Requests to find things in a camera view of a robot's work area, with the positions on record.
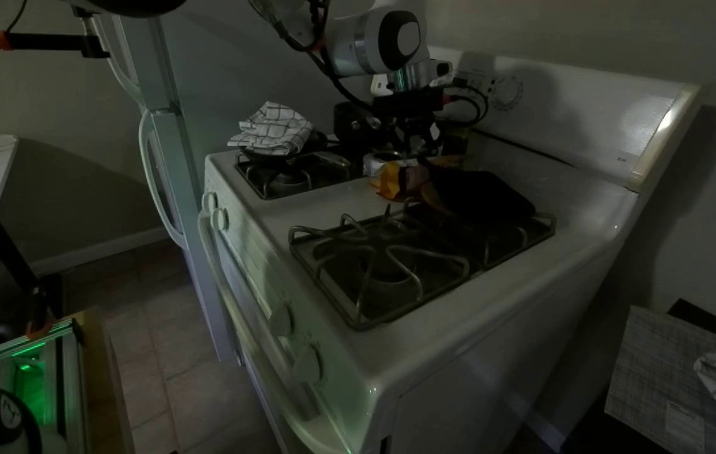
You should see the black wire burner grate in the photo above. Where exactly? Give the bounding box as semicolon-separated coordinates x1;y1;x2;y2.
288;205;556;334
235;149;353;202

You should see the white refrigerator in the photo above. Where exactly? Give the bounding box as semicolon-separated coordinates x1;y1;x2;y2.
109;0;353;369

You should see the robot cart with wooden side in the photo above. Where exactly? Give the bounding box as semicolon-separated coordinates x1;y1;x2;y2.
0;306;139;454

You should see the white checkered dish towel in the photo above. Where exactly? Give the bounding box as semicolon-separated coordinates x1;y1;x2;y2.
227;99;318;158

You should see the grey patterned box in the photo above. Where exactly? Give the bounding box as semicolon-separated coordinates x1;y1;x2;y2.
604;306;716;454

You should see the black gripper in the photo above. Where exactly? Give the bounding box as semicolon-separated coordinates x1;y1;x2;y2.
365;84;460;165

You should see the black clamp bar orange band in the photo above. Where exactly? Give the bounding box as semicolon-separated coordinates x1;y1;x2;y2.
0;27;113;60

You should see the white gas stove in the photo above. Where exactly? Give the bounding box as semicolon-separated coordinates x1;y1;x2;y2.
194;46;705;454

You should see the dark baking pan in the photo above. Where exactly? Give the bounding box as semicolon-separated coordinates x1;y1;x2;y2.
411;153;544;229

